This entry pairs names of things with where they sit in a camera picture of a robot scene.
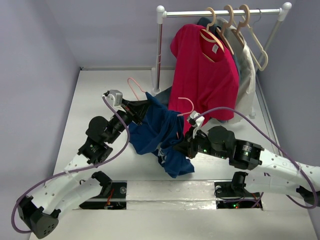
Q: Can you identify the pink wire hanger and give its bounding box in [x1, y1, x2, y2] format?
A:
[128, 89, 194, 146]

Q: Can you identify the grey blue t shirt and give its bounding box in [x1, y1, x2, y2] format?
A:
[150, 16, 241, 126]

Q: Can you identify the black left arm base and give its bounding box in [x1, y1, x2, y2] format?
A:
[79, 171, 127, 210]

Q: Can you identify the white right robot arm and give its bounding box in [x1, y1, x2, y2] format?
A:
[173, 126, 320, 207]

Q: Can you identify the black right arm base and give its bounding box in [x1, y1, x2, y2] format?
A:
[214, 171, 263, 210]

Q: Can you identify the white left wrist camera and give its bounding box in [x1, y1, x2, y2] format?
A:
[102, 89, 124, 111]

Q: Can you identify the wooden hanger with grey shirt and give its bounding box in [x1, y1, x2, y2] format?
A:
[215, 4, 236, 56]

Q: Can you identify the white t shirt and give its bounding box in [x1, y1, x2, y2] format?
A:
[223, 25, 256, 117]

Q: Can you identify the wooden hanger with white shirt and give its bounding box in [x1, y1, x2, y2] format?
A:
[232, 4, 251, 48]

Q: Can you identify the wooden hanger with red shirt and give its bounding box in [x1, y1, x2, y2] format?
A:
[200, 7, 225, 53]

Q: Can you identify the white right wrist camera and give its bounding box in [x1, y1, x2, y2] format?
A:
[187, 110, 205, 138]

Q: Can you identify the white metal clothes rack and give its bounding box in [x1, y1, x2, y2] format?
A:
[151, 2, 292, 94]

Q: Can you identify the red t shirt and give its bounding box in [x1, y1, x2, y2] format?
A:
[167, 23, 240, 121]

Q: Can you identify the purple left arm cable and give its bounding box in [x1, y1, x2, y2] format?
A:
[11, 96, 131, 233]

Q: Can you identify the cream plastic empty hanger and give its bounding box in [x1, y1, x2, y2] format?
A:
[234, 14, 269, 72]

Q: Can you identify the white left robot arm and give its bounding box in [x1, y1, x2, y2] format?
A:
[13, 99, 151, 239]

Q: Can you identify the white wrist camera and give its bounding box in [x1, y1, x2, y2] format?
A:
[102, 89, 124, 111]
[187, 110, 205, 138]

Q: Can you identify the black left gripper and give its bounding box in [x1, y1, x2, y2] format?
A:
[106, 98, 152, 144]

